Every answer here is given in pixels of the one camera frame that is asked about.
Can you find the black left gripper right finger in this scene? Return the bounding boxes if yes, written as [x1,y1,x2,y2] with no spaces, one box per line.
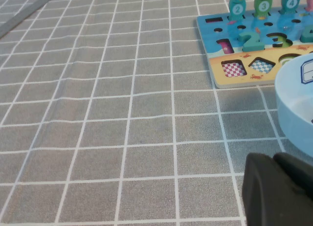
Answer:
[273,152,313,226]

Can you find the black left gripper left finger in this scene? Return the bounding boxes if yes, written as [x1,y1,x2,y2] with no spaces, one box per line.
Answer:
[242,152,290,226]

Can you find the teal wooden number two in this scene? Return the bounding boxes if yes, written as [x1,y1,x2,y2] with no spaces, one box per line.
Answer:
[238,31,265,52]

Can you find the light blue plastic bowl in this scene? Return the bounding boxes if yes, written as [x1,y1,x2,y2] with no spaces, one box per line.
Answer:
[274,52,313,160]

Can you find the colourful wooden puzzle board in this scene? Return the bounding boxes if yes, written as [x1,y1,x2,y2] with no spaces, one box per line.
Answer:
[197,8,313,89]

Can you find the teal fish piece number two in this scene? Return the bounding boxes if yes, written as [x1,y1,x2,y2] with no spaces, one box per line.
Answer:
[228,0,246,21]

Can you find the green fish piece number three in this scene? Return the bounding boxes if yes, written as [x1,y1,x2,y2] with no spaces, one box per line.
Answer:
[253,0,273,18]

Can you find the teal fish piece number four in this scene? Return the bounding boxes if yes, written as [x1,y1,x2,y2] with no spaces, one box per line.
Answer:
[279,0,301,16]

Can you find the teal wooden number four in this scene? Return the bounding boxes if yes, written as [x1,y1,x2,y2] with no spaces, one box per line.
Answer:
[300,27,313,43]

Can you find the grey checked tablecloth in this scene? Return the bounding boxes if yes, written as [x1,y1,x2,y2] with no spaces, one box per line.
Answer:
[0,0,313,226]

